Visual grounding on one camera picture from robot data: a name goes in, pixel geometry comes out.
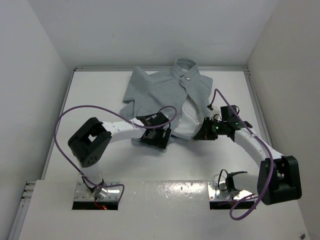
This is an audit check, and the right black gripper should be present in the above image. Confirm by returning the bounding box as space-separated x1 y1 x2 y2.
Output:
194 117 227 141

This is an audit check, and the grey zip jacket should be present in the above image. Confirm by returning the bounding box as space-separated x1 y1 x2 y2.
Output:
119 58 213 140

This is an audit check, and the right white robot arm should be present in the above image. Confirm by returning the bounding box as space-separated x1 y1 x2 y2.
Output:
193 105 302 205

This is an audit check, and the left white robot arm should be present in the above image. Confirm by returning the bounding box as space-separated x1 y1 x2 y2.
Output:
67 112 172 197

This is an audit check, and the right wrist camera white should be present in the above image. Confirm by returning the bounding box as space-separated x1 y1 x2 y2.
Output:
207 104 221 121

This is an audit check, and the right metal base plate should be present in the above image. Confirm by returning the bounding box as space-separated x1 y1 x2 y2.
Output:
207 181 252 202

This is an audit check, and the metal base plate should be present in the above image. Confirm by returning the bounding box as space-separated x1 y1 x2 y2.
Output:
73 181 124 203
207 181 252 202

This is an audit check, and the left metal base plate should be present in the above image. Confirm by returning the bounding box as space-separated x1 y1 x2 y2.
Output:
73 181 124 203

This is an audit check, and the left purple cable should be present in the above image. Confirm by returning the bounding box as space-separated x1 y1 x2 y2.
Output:
54 104 178 201

